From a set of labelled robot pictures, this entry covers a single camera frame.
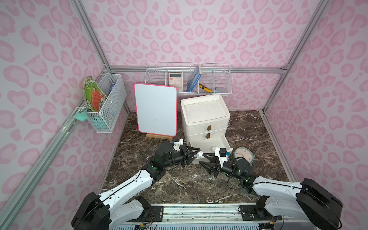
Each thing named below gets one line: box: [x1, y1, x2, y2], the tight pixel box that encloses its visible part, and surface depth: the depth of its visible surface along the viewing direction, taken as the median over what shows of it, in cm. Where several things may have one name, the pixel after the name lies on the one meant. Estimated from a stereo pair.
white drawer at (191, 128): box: [184, 118, 231, 136], surface depth 85 cm
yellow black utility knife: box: [198, 83, 213, 93], surface depth 100 cm
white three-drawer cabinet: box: [180, 93, 234, 152], surface depth 90 cm
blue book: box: [186, 63, 203, 93], surface depth 90 cm
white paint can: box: [195, 150, 204, 159], surface depth 71 cm
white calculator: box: [169, 72, 183, 92], surface depth 97 cm
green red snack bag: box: [83, 75, 107, 113], surface depth 74 cm
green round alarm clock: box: [233, 146, 255, 167], surface depth 94 cm
